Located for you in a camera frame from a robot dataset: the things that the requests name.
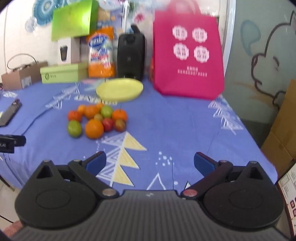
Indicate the flattened cardboard box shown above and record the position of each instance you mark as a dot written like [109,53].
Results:
[282,129]

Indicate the large orange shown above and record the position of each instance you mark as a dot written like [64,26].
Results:
[94,129]

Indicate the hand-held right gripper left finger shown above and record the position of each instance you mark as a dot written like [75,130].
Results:
[96,161]

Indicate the red-orange tomato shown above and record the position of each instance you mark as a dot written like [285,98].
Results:
[74,115]

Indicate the lime green box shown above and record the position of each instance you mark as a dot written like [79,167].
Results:
[71,20]

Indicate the small orange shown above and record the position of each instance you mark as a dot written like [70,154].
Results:
[81,109]
[100,105]

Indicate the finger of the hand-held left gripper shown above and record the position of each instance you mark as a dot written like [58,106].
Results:
[20,141]

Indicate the pink tote bag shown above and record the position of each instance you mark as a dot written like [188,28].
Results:
[189,69]

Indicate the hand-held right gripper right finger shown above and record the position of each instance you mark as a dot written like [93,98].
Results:
[203,162]

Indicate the blue printed tablecloth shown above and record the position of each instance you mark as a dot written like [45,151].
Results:
[173,129]

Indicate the orange paper cup packet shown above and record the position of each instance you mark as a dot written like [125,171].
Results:
[101,58]

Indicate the large green apple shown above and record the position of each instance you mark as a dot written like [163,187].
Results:
[74,128]

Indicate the small yellow-green fruit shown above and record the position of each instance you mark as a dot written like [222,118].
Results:
[98,117]

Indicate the white box with cup picture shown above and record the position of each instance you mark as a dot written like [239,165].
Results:
[64,51]

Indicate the red and green apple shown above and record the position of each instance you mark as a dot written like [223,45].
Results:
[120,125]

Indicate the white printed sheet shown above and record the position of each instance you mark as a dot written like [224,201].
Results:
[289,192]

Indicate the pale green box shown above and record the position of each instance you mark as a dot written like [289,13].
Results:
[62,73]

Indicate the blue paper wall decoration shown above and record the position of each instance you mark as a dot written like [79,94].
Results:
[42,11]

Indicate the yellow plastic plate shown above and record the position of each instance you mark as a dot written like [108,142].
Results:
[119,90]

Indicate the black flat device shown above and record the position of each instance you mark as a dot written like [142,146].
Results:
[9,113]

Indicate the black speaker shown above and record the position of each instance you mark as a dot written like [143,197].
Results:
[130,55]

